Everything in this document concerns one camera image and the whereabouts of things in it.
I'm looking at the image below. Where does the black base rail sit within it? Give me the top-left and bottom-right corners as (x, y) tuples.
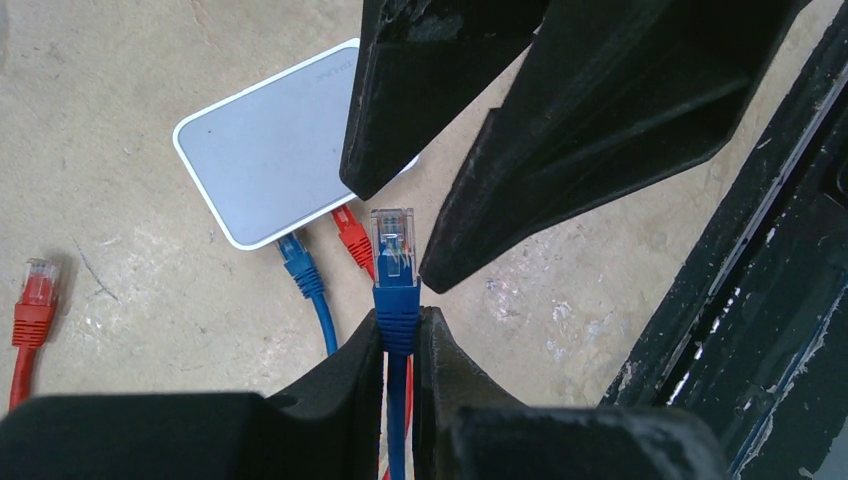
(602, 8), (847, 479)

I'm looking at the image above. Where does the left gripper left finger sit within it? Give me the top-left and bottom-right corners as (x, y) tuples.
(1, 316), (383, 479)

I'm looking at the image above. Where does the white network switch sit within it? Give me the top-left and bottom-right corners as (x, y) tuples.
(172, 38), (360, 251)

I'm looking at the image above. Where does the red ethernet cable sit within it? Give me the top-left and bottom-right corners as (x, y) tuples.
(7, 203), (415, 480)

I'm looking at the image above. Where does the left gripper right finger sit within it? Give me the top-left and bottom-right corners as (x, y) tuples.
(412, 307), (728, 479)

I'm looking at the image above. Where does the short blue ethernet cable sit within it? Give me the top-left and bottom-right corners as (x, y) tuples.
(369, 207), (423, 480)

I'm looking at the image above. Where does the long blue ethernet cable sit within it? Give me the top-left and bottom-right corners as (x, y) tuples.
(274, 231), (340, 357)

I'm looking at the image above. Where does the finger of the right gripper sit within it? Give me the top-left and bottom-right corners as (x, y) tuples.
(339, 0), (549, 200)
(420, 1), (803, 293)

